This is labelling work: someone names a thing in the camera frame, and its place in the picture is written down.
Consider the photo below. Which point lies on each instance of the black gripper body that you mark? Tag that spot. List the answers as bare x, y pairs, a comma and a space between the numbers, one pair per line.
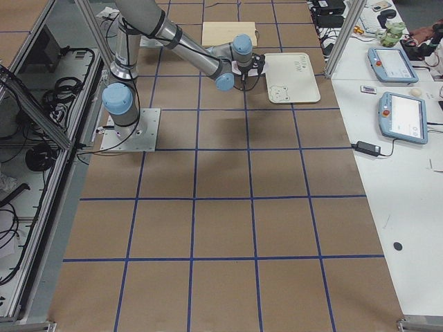
243, 72

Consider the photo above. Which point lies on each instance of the white round plate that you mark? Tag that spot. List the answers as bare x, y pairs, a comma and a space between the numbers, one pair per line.
236, 68

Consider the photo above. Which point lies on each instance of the cream bear tray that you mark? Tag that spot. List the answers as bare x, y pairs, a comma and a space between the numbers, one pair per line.
290, 78

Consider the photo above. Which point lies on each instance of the wooden cutting board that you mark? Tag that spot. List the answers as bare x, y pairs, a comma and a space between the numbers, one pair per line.
221, 32

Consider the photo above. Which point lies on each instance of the black flat power brick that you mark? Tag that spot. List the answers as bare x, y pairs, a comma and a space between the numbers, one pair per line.
329, 21

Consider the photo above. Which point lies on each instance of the gold metal cylinder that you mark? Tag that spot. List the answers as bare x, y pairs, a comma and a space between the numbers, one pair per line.
358, 30

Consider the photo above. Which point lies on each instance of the small printed card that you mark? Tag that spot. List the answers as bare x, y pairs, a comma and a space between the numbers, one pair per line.
368, 89

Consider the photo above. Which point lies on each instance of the white keyboard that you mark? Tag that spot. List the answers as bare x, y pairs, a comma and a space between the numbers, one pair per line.
368, 21

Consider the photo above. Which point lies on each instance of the upper blue teach pendant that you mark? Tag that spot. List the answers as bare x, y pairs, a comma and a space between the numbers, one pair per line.
392, 65

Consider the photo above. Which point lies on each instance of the blue teach pendant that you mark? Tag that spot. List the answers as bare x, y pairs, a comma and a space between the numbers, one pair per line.
392, 65
403, 117

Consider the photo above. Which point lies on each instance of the black power adapter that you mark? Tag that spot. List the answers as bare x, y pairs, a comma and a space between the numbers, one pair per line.
366, 148

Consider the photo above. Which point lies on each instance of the lower blue teach pendant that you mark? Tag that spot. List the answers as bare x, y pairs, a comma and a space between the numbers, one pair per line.
403, 117

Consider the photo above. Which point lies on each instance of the small white round object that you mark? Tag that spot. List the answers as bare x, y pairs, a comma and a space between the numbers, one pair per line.
416, 92

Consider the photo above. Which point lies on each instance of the black round cap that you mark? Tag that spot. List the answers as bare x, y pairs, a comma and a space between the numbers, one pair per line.
397, 246

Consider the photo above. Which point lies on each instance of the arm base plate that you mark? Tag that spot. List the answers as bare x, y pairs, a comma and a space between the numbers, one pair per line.
133, 139
149, 43

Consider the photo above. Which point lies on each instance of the aluminium frame post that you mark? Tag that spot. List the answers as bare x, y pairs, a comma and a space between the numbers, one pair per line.
354, 11

